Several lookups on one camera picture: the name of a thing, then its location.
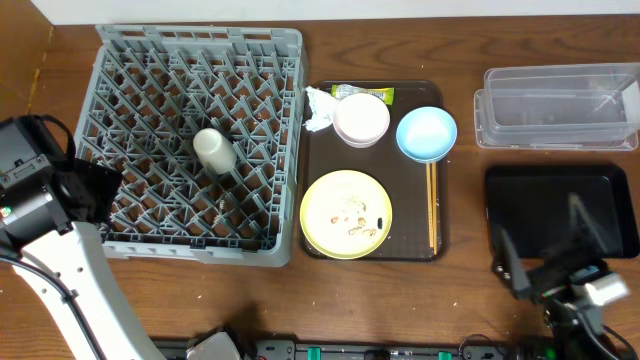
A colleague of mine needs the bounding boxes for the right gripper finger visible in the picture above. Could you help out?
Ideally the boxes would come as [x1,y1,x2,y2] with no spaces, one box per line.
[498,228,531,299]
[568,193,619,255]

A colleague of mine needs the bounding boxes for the white plastic cup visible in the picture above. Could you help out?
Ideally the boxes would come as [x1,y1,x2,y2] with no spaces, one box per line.
[192,128,237,175]

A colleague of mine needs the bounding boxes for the light blue bowl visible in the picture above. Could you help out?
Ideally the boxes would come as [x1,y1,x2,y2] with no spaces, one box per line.
[395,107,458,163]

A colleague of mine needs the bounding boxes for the pink bowl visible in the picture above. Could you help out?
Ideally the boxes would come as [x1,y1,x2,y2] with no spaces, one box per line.
[333,93,390,148]

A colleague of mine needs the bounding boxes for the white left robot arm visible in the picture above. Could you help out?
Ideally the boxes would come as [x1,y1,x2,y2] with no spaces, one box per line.
[1,115,163,359]

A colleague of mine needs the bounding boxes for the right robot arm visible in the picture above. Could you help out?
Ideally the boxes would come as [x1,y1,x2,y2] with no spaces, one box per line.
[492,193,639,359]

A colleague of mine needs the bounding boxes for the black plastic bin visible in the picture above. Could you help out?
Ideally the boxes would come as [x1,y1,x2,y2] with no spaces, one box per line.
[485,164,639,259]

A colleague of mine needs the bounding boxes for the clear plastic bin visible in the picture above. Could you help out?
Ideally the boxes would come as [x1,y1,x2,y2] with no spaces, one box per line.
[474,63,639,152]

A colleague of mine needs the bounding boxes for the grey plastic dish rack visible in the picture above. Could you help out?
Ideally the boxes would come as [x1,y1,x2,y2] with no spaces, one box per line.
[75,25,307,267]

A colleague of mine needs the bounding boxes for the yellow plate with crumbs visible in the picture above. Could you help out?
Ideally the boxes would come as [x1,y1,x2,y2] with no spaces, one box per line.
[299,170,393,260]

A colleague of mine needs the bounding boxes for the dark brown serving tray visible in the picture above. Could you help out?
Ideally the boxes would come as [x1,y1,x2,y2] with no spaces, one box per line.
[298,80,449,263]

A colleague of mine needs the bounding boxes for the green snack wrapper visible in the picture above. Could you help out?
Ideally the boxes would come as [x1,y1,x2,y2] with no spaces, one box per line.
[330,84,395,105]

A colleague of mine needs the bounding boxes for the crumpled white napkin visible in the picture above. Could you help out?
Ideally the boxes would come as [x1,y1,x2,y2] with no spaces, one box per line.
[304,86,338,132]

